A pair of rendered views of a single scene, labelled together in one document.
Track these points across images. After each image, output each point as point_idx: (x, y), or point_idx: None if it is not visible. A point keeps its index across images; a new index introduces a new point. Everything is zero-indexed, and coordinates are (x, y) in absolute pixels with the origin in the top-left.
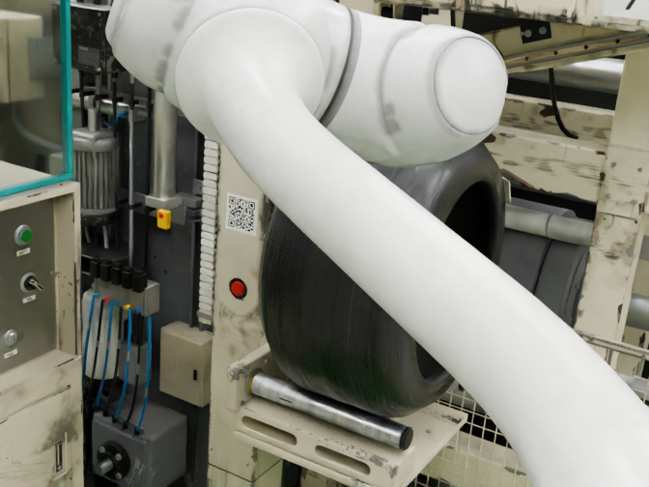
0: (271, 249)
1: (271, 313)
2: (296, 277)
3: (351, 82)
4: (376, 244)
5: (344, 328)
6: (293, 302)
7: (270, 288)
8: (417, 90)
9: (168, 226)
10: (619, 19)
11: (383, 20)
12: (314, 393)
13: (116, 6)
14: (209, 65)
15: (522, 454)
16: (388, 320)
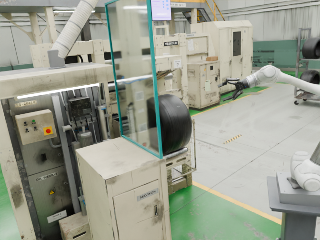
0: (172, 125)
1: (175, 136)
2: (178, 127)
3: None
4: (302, 82)
5: (188, 130)
6: (179, 132)
7: (174, 132)
8: None
9: None
10: (176, 68)
11: None
12: (170, 153)
13: (274, 72)
14: (281, 75)
15: (314, 90)
16: (192, 125)
